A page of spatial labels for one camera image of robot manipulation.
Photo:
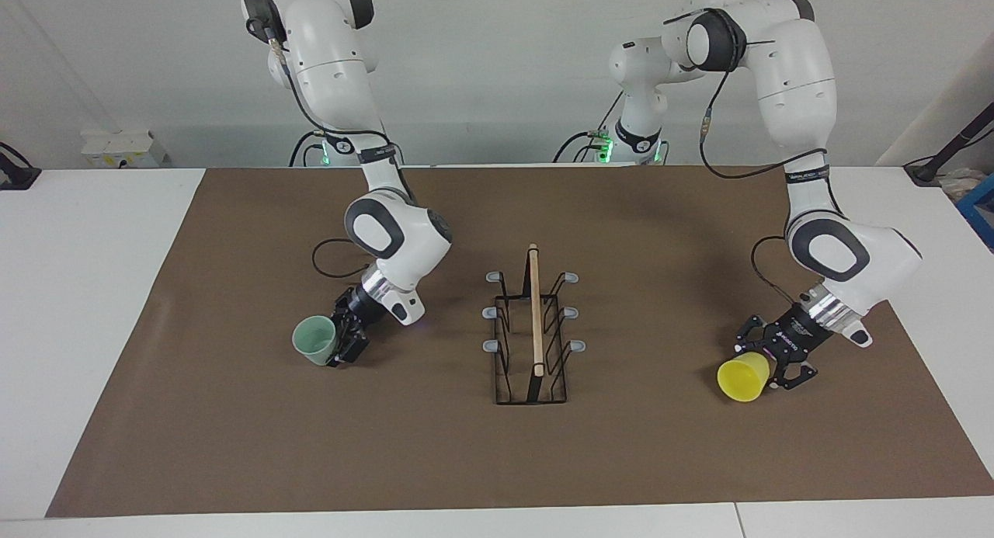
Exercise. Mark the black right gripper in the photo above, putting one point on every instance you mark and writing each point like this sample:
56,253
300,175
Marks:
361,309

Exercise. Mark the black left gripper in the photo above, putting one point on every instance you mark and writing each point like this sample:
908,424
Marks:
800,336

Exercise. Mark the yellow plastic cup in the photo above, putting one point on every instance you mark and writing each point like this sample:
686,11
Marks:
743,377

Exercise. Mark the pale green plastic cup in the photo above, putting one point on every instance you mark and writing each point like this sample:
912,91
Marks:
313,341

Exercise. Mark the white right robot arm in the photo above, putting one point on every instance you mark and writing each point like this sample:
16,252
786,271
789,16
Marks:
334,64

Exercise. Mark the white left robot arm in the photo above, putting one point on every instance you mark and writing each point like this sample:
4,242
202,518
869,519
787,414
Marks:
800,80

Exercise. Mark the brown table mat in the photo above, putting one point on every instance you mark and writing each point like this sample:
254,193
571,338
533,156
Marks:
388,445

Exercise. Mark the blue box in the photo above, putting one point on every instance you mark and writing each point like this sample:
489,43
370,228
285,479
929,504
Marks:
980,208

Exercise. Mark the clear plastic bag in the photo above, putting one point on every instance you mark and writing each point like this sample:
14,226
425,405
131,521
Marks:
963,185

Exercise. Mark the black stand pole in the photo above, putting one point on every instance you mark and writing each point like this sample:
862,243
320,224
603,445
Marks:
951,146

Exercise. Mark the white power strip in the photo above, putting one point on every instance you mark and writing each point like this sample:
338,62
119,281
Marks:
124,146

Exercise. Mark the black table clamp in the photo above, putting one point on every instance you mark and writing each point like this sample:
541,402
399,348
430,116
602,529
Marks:
17,175

